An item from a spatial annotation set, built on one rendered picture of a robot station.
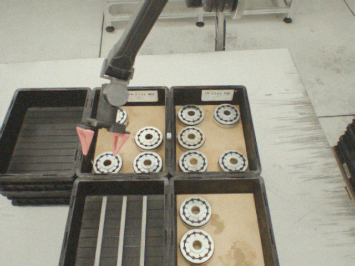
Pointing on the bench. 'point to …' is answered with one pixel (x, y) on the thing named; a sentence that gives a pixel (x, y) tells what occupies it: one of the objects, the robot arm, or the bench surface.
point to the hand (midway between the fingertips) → (100, 152)
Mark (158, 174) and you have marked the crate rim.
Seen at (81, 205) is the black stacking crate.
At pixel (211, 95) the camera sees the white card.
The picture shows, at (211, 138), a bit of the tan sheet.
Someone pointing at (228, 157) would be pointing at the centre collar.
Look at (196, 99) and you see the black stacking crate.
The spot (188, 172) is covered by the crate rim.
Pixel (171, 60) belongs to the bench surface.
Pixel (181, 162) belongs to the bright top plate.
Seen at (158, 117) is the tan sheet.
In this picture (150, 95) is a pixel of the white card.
